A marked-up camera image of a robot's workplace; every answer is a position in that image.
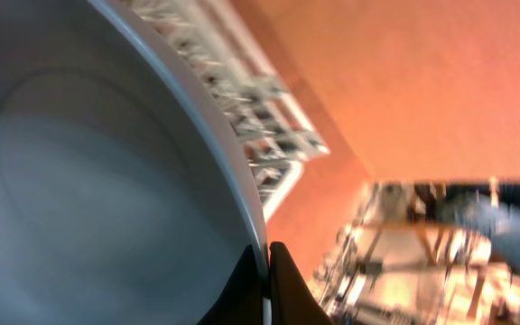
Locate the grey dishwasher rack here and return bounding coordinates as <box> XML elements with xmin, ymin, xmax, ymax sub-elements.
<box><xmin>126</xmin><ymin>0</ymin><xmax>330</xmax><ymax>218</ymax></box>

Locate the dark blue plate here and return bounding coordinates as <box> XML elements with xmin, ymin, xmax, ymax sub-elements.
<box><xmin>0</xmin><ymin>1</ymin><xmax>272</xmax><ymax>325</ymax></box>

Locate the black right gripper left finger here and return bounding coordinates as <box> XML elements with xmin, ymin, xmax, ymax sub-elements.
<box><xmin>198</xmin><ymin>246</ymin><xmax>263</xmax><ymax>325</ymax></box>

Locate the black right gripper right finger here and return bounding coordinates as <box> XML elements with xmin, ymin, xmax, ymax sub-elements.
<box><xmin>269</xmin><ymin>242</ymin><xmax>333</xmax><ymax>325</ymax></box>

